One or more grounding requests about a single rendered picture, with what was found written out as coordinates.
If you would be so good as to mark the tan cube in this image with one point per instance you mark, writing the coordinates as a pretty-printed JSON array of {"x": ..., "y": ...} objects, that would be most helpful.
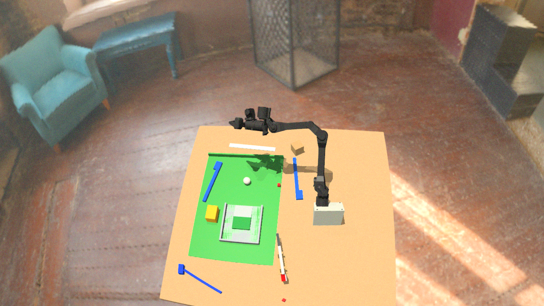
[{"x": 297, "y": 147}]

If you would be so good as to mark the yellow block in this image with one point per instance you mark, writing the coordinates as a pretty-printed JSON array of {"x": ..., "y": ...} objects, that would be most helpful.
[{"x": 212, "y": 213}]

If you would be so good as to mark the white flat bar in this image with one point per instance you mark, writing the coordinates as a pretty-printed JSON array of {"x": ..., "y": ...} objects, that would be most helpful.
[{"x": 252, "y": 147}]

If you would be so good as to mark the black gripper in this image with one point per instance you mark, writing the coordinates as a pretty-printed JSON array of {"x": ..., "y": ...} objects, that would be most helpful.
[{"x": 239, "y": 124}]

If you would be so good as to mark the green mat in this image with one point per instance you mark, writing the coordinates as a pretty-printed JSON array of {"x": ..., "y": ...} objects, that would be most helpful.
[{"x": 229, "y": 187}]

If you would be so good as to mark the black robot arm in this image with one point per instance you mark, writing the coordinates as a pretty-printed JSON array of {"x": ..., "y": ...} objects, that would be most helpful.
[{"x": 268, "y": 123}]

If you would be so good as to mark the blue flat bar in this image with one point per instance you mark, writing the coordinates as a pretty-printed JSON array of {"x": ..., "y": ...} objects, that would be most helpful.
[
  {"x": 299, "y": 193},
  {"x": 216, "y": 168}
]

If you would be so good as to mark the blue golf putter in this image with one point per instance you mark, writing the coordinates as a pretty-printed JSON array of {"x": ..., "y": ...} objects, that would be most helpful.
[{"x": 181, "y": 270}]

